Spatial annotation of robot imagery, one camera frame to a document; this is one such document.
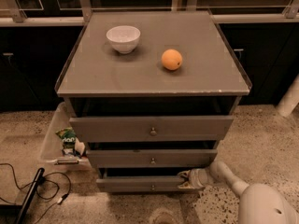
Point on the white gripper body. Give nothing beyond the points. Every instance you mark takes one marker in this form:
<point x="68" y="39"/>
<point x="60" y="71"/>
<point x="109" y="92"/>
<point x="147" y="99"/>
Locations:
<point x="197" y="178"/>

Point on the grey bottom drawer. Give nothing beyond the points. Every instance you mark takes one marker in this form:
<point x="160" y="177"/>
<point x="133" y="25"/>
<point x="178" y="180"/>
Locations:
<point x="124" y="180"/>

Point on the grey drawer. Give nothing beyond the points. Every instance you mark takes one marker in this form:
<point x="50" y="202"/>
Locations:
<point x="152" y="158"/>
<point x="124" y="180"/>
<point x="151" y="129"/>

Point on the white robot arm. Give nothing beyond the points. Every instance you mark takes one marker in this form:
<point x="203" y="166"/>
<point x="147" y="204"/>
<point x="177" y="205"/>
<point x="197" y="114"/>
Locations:
<point x="258" y="203"/>

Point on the grey middle drawer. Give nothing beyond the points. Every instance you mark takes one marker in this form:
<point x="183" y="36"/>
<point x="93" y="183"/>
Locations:
<point x="152" y="158"/>

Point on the grey top drawer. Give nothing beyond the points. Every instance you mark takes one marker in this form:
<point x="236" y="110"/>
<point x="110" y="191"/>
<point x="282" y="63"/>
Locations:
<point x="151" y="129"/>

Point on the grey drawer cabinet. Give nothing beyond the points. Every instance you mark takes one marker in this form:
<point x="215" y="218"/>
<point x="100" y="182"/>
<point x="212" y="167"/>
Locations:
<point x="101" y="82"/>

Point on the orange fruit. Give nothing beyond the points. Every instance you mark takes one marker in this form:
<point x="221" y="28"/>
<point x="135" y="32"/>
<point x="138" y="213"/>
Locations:
<point x="171" y="59"/>

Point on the green snack packet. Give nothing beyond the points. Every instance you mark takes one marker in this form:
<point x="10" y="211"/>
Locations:
<point x="68" y="137"/>

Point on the clear plastic storage bin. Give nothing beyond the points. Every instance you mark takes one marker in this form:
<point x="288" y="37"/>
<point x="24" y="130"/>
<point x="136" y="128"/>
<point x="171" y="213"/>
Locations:
<point x="51" y="154"/>

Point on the white ceramic bowl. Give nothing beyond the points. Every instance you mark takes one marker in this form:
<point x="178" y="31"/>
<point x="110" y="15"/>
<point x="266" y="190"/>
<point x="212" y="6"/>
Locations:
<point x="124" y="39"/>

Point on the black bar stand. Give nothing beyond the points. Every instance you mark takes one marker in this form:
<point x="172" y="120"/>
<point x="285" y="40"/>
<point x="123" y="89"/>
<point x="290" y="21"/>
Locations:
<point x="29" y="196"/>

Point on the white cylindrical post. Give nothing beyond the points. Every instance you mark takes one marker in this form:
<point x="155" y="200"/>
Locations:
<point x="290" y="100"/>

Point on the metal railing frame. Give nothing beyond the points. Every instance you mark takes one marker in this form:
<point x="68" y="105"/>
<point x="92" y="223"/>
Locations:
<point x="79" y="12"/>

